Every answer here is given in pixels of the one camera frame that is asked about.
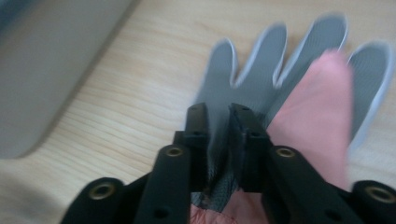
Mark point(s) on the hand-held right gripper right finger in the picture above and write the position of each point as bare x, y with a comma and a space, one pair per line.
252, 155

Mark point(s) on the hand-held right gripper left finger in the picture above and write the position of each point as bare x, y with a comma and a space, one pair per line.
199, 155

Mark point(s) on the pale pink fabric glove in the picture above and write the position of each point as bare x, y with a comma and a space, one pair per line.
314, 124

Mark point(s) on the grey mesh glove white trim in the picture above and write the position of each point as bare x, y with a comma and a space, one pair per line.
258, 84

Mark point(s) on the grey beige box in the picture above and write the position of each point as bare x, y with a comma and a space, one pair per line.
46, 71

